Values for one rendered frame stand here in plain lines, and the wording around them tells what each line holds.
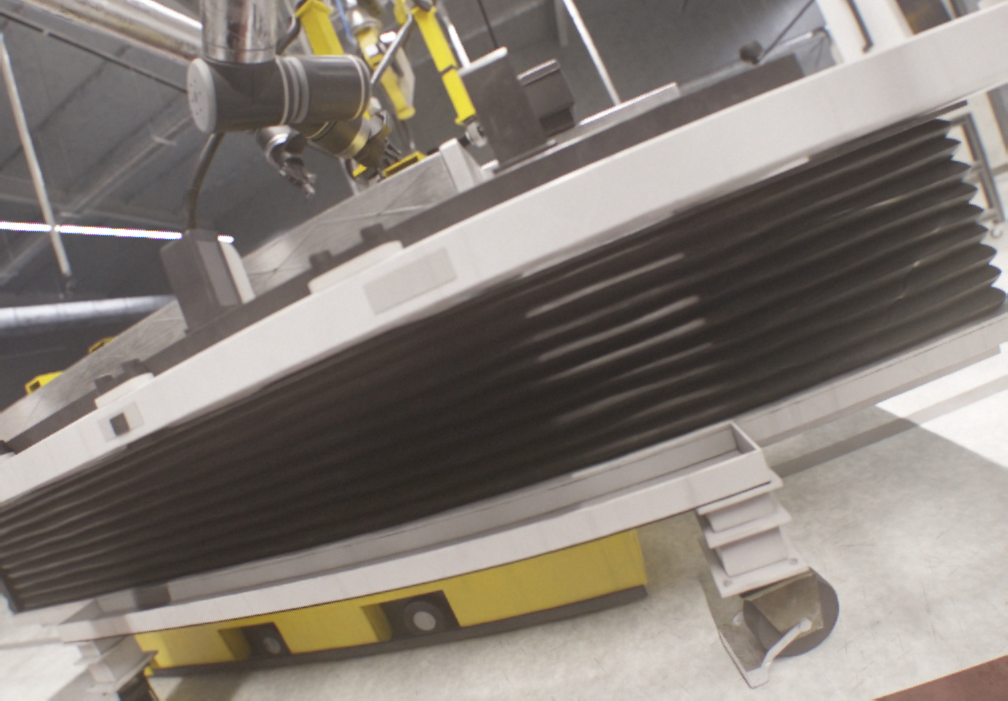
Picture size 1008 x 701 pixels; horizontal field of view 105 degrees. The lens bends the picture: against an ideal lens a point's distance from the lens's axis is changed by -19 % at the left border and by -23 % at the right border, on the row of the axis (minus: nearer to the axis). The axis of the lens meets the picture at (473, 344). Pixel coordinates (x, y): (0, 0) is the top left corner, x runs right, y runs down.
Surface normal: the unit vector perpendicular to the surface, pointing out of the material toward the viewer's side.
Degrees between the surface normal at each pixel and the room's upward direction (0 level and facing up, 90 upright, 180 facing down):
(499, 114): 90
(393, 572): 90
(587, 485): 90
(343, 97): 140
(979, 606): 0
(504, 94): 90
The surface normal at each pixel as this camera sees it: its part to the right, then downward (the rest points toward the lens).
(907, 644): -0.38, -0.92
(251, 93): 0.61, 0.66
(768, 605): -0.06, 0.09
